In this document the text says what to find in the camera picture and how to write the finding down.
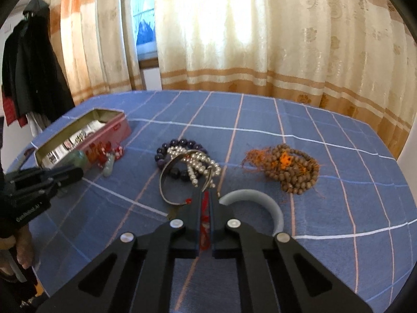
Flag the printed paper in tin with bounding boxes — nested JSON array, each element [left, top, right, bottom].
[[41, 120, 105, 168]]

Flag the white pearl necklace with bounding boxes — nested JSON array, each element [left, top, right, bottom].
[[166, 146, 223, 188]]

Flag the red tassel cord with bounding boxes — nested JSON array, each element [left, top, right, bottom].
[[184, 191, 211, 252]]

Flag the light blue jade bangle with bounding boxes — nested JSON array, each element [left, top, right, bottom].
[[219, 189, 284, 236]]

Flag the brown wooden bead mala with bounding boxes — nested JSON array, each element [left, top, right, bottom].
[[242, 143, 321, 195]]

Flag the green jade bangle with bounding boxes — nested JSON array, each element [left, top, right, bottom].
[[56, 150, 89, 170]]

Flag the silver metal bangle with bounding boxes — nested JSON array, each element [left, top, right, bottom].
[[158, 147, 221, 206]]

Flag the pink metal tin box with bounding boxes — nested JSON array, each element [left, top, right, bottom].
[[35, 108, 131, 168]]

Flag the person left hand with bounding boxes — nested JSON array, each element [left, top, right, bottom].
[[1, 225, 35, 269]]

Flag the cream gold curtain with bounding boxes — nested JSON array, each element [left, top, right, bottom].
[[154, 0, 416, 157], [44, 0, 143, 104]]

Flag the jade pendant red knot cord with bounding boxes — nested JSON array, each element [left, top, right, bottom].
[[95, 146, 125, 178]]

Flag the cream gold left curtain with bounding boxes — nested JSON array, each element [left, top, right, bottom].
[[44, 0, 143, 104]]

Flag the dark purple bead bracelet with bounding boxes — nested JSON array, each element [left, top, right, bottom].
[[154, 138, 209, 182]]

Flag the blue checked bed sheet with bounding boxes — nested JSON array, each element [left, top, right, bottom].
[[5, 90, 412, 313]]

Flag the window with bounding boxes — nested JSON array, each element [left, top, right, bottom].
[[130, 0, 161, 69]]

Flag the dark hanging clothes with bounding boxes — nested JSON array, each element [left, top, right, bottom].
[[1, 0, 75, 137]]

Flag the cream gold right curtain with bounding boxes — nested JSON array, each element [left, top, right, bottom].
[[154, 0, 416, 157]]

